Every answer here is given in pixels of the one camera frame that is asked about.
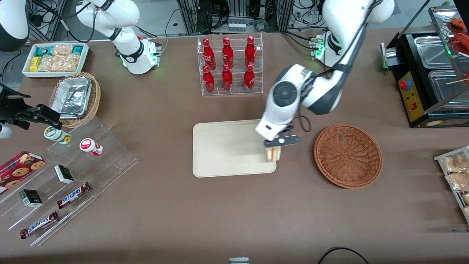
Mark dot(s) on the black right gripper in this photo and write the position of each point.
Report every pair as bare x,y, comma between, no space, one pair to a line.
8,110

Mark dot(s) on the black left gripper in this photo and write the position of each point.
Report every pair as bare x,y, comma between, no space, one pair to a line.
290,126

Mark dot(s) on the triangular sandwich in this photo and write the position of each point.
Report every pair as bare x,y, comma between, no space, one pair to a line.
274,154

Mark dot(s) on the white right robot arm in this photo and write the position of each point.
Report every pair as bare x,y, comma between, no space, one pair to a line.
132,55

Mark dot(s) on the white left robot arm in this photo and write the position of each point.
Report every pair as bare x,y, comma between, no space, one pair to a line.
285,91

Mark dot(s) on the aluminium foil tray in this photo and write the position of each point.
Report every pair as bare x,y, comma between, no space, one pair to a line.
71,97

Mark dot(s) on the beige plastic tray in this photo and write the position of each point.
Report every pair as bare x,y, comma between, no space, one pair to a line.
227,148

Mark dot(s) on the light wicker basket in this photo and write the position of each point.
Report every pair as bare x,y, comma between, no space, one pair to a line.
94,99

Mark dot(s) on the brown wicker basket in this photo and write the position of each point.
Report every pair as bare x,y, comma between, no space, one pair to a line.
348,157

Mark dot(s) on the tray of packaged pastries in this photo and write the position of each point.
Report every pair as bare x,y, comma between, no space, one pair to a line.
438,158

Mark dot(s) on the green lidded yogurt cup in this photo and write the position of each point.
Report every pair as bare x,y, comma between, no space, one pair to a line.
56,134

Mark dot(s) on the white rectangular snack bin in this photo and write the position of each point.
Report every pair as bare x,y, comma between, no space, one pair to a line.
55,74

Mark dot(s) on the yellow snack packet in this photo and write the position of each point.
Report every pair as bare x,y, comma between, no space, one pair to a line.
34,64

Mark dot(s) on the red tartan cookie box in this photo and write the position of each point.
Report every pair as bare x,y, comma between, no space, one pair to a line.
20,170

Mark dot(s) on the large clear cracker bag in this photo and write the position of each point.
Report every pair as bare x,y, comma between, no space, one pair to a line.
58,63

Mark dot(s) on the red lidded yogurt cup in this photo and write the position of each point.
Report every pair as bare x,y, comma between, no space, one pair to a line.
89,145

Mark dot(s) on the small black carton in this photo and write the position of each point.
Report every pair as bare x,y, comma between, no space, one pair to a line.
31,198
64,174

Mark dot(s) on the clear acrylic bottle rack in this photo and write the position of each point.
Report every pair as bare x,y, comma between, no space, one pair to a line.
238,91

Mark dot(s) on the teal snack packet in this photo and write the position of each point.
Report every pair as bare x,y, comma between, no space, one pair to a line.
77,50
44,51

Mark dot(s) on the red cola bottle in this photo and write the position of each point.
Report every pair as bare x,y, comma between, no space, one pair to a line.
209,80
250,51
209,55
227,79
227,53
249,77

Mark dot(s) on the small clear cracker bag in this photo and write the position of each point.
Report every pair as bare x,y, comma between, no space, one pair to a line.
62,50

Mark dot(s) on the clear acrylic stepped shelf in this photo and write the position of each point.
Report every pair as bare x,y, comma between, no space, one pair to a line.
110,161

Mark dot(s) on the Snickers chocolate bar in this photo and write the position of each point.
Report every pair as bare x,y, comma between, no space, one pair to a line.
39,224
73,195

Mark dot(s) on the small grey device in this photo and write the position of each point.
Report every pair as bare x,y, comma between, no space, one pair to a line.
239,261

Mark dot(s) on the black food warmer machine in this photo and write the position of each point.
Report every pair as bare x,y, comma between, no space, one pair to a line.
410,99

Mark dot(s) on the steel warmer pan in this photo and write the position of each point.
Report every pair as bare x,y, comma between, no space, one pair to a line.
445,91
432,51

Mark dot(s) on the clear pastry bag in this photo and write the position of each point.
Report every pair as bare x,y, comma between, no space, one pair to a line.
458,181
454,163
466,198

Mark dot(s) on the aluminium frame post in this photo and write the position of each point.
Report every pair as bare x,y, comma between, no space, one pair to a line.
55,14

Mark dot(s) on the aluminium frame rack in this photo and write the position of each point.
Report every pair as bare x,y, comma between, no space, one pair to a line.
234,14

